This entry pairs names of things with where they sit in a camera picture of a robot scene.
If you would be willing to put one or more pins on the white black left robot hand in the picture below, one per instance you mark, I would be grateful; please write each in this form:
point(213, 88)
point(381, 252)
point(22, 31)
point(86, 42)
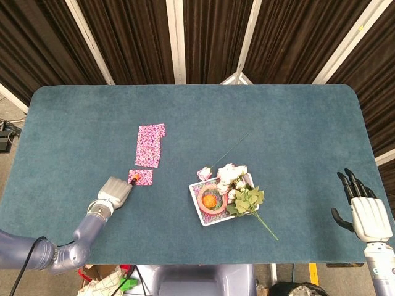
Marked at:
point(115, 191)

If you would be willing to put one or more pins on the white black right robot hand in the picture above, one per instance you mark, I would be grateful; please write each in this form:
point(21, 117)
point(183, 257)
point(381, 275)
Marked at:
point(368, 219)

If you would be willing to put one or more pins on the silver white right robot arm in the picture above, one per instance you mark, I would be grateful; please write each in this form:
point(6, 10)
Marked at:
point(381, 271)

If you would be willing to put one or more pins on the silver purple left robot arm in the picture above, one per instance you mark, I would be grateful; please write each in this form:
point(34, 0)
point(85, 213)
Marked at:
point(77, 240)

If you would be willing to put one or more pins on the grey purple robot base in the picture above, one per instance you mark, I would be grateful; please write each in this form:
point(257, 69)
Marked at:
point(197, 280)

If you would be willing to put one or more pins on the orange fingertip cover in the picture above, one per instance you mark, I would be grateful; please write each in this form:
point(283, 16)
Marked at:
point(136, 177)

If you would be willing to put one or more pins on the yellow floor tape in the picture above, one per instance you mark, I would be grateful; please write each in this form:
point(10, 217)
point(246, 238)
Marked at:
point(313, 274)

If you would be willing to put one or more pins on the cardboard box with paper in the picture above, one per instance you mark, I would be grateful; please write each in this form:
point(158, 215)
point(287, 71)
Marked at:
point(98, 282)

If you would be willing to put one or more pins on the green plastic object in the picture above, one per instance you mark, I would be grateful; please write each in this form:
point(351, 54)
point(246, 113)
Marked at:
point(128, 283)

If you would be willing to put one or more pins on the orange ball flower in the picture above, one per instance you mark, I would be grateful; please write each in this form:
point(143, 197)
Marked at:
point(209, 200)

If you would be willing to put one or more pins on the white rectangular mesh tray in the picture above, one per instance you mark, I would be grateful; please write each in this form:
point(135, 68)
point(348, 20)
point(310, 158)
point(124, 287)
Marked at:
point(213, 217)

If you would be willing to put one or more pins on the black power strip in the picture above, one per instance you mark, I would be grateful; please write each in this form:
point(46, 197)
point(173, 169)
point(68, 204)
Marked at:
point(4, 138)

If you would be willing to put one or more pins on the blue felt table cloth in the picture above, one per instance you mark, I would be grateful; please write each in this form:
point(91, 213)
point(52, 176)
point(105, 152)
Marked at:
point(216, 117)

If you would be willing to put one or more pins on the white artificial flower bouquet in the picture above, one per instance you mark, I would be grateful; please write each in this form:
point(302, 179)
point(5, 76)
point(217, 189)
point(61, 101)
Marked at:
point(243, 200)

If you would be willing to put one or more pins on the dark brown curtain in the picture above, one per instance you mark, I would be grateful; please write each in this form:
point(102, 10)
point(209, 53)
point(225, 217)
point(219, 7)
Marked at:
point(213, 40)
point(376, 77)
point(40, 43)
point(132, 40)
point(296, 40)

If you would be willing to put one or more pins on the grey metal partition foot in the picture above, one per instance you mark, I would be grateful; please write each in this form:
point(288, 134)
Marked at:
point(237, 79)

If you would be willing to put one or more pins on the white partition post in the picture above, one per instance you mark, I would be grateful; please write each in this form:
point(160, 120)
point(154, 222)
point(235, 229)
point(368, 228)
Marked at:
point(385, 158)
point(345, 46)
point(248, 34)
point(12, 97)
point(89, 43)
point(177, 43)

